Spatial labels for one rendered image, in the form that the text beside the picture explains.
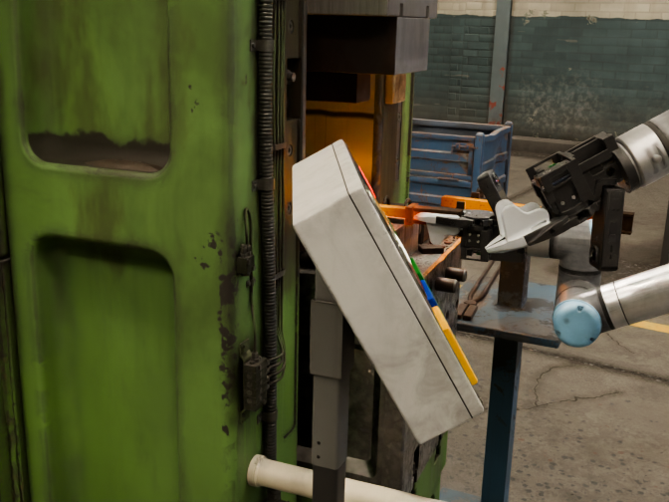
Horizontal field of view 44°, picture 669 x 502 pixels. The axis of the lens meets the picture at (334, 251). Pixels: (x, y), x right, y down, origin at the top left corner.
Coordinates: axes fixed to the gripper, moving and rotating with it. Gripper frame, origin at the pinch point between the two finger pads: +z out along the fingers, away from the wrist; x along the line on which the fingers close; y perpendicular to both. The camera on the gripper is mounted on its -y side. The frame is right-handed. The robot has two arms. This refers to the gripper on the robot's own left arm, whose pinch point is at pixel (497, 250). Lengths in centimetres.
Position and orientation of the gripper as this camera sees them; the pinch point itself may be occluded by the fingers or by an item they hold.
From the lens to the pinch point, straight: 112.9
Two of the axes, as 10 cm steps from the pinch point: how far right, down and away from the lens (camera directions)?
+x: 0.4, 2.6, -9.7
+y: -4.8, -8.4, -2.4
